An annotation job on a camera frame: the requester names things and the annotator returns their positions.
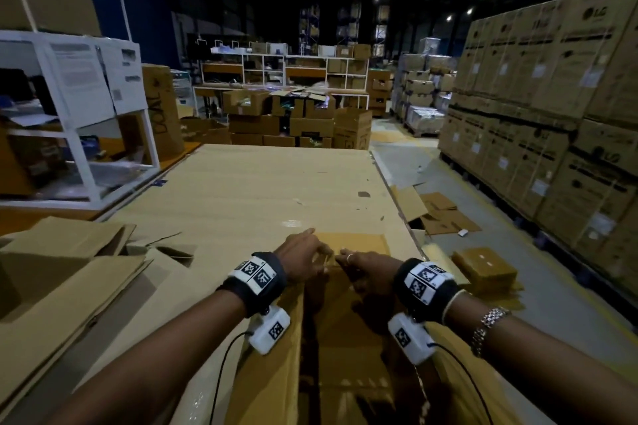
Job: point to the person's right hand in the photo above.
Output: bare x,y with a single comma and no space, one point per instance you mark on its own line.
376,273

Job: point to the person's left hand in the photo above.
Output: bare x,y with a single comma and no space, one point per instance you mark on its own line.
299,255

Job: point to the person's left fingers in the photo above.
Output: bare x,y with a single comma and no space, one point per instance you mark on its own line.
321,250

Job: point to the person's right fingers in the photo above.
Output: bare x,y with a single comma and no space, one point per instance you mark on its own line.
351,263

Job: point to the brown cardboard box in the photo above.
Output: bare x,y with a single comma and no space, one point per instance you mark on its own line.
344,340

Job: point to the person's left forearm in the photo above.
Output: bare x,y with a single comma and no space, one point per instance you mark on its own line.
159,365

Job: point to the person's right forearm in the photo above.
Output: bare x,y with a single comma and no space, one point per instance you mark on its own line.
548,365

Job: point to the black marker wristband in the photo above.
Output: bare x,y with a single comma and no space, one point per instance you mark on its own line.
254,278
426,287

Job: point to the large flat cardboard sheet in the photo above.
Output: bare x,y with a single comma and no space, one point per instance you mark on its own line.
259,190

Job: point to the cardboard scraps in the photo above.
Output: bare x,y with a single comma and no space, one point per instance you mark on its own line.
438,213

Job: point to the pile of open cardboard boxes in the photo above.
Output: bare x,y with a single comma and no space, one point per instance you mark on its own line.
299,121

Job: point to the small taped cardboard box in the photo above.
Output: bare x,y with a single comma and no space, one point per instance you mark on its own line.
483,268

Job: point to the low open cardboard box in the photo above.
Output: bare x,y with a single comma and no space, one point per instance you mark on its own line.
207,131

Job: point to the stack of small brown cartons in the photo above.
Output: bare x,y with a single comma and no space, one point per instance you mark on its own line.
379,91

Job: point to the pallets of wrapped cartons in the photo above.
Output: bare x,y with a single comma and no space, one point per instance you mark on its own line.
421,91

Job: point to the white cubby shelf unit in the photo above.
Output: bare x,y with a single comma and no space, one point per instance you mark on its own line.
279,68

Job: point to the tall narrow cardboard box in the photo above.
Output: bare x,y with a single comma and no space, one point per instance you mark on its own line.
162,111

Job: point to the blue warehouse racking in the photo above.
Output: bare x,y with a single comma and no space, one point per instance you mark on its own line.
344,24

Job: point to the small white paper sheet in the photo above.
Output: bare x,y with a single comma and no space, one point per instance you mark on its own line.
124,76

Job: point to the stack of flattened cardboard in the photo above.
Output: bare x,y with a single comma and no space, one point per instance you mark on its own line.
55,290

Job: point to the large white paper sheet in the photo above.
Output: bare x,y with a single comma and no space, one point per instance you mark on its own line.
79,81

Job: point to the white metal shelf rack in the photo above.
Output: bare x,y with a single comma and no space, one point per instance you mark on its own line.
74,86

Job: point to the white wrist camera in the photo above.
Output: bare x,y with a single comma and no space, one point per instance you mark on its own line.
269,330
411,340

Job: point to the wall of large printed cartons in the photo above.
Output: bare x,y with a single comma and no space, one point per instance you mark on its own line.
548,106

